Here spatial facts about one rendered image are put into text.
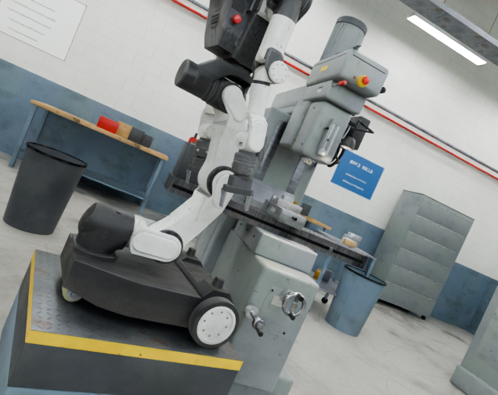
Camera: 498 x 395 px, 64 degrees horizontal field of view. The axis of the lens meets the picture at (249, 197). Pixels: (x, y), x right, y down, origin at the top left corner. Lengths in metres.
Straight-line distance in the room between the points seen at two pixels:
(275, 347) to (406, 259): 5.47
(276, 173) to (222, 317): 1.29
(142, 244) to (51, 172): 1.87
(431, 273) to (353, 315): 3.58
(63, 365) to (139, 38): 5.50
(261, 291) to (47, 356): 0.95
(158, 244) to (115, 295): 0.25
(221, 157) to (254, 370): 1.06
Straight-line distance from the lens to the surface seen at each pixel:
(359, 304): 4.34
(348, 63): 2.18
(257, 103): 1.46
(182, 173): 2.06
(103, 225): 1.56
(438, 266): 7.79
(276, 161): 2.64
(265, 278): 1.91
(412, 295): 7.66
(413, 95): 7.87
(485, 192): 9.08
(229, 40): 1.60
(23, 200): 3.45
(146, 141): 5.83
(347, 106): 2.27
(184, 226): 1.65
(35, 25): 6.65
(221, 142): 1.63
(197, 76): 1.57
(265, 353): 2.07
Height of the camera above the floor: 1.07
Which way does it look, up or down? 3 degrees down
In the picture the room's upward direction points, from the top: 24 degrees clockwise
